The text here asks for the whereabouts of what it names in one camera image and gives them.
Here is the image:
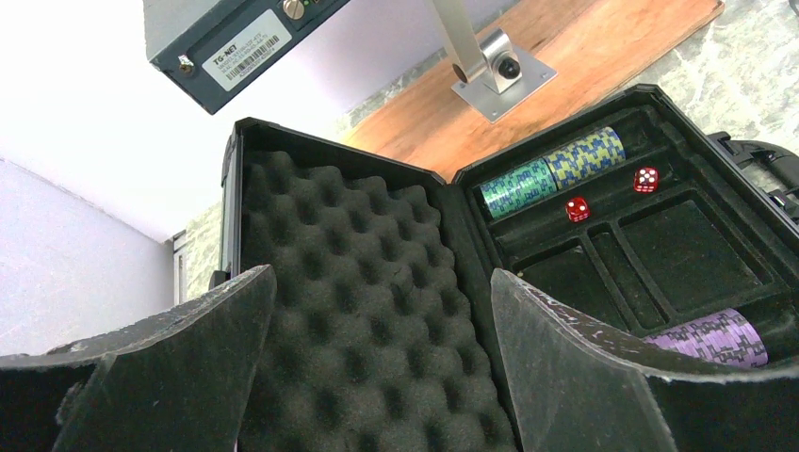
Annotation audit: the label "grey rack network switch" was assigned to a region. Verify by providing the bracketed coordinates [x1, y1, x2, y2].
[142, 0, 348, 115]

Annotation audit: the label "red die in case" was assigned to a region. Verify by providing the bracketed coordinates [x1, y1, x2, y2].
[633, 167, 660, 193]
[564, 197, 591, 223]

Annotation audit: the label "red die in case right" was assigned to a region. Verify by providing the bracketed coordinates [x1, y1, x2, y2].
[633, 167, 660, 193]

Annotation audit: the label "wooden board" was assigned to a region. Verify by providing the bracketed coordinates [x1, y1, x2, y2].
[345, 1, 725, 180]

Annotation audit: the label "purple poker chip stack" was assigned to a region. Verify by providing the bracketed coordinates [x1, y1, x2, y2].
[644, 309, 769, 368]

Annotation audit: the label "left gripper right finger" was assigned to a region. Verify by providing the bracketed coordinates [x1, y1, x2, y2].
[491, 269, 798, 451]

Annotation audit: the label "silver metal stand bracket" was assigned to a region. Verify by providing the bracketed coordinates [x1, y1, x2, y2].
[428, 0, 557, 123]

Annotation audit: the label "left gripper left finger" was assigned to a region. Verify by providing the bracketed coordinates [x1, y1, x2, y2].
[1, 266, 277, 451]

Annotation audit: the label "black poker set case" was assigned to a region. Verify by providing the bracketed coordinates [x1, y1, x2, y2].
[213, 85, 798, 451]

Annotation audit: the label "red die in case left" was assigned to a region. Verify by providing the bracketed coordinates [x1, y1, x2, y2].
[564, 197, 591, 223]

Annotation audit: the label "green poker chip stack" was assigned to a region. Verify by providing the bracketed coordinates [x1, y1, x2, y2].
[480, 158, 558, 219]

